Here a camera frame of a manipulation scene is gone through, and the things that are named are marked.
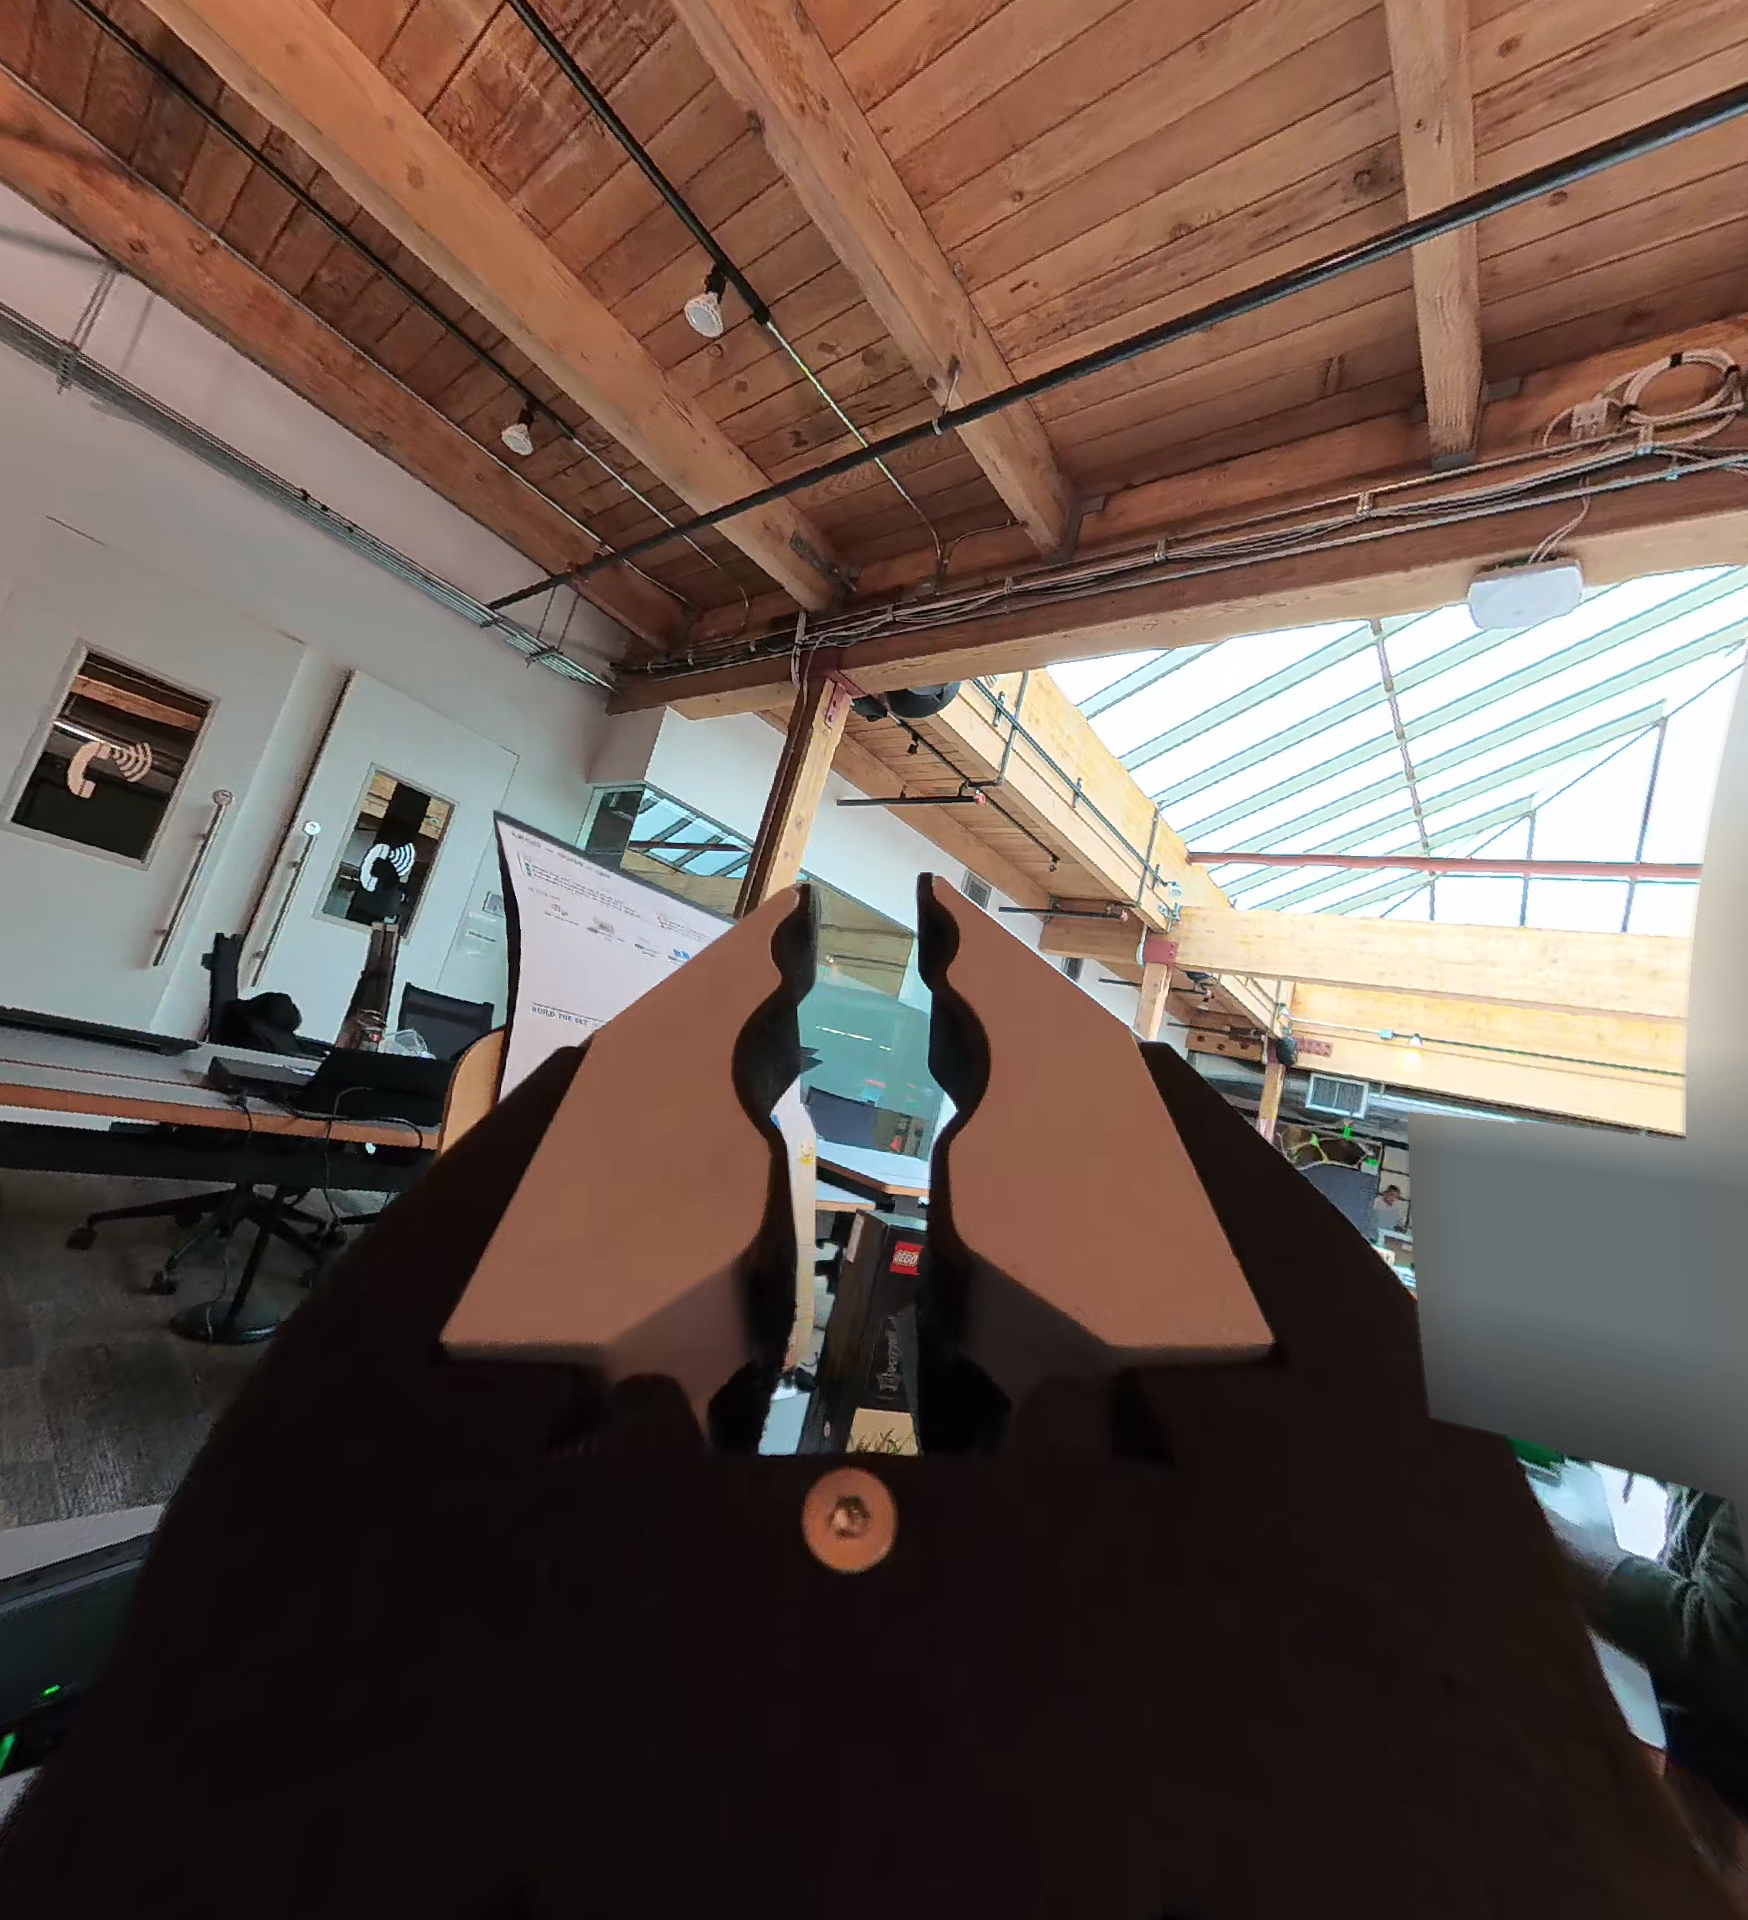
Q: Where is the grey office desk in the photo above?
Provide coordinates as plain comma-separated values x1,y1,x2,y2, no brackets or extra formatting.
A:
0,990,443,1202

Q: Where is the white phone booth door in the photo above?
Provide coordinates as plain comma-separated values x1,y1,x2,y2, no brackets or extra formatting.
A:
252,666,520,1040
0,517,308,1000

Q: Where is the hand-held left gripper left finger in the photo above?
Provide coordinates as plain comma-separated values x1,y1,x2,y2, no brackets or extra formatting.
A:
441,882,822,1445

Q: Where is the black lighting track rail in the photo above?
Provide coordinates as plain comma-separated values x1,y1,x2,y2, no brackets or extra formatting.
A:
505,0,773,327

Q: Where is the black ceiling pipe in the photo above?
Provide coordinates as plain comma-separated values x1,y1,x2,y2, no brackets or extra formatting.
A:
484,66,1748,610

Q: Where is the black electronic box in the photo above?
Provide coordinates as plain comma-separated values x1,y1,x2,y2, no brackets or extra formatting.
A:
0,1529,163,1757

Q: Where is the coiled white cable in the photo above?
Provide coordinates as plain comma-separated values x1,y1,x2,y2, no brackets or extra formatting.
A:
1541,348,1748,445

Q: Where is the white ceiling access point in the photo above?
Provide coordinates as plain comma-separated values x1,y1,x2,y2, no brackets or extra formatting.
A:
1467,558,1587,633

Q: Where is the wooden support post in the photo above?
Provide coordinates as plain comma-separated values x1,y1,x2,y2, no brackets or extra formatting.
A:
736,674,857,917

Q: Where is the person's dark green shirt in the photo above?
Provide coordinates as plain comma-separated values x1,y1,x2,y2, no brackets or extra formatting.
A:
1549,1485,1748,1861

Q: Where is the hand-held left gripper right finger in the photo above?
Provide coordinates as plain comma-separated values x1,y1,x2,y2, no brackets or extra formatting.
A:
918,877,1280,1450

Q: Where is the printed instruction sheet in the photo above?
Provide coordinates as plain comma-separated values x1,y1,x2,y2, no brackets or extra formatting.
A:
492,810,747,1104

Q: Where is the black laptop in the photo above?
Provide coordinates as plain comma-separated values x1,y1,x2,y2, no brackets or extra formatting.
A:
205,1041,451,1121

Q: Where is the black office chair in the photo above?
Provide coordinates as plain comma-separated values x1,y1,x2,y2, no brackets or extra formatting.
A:
65,930,366,1344
395,981,495,1063

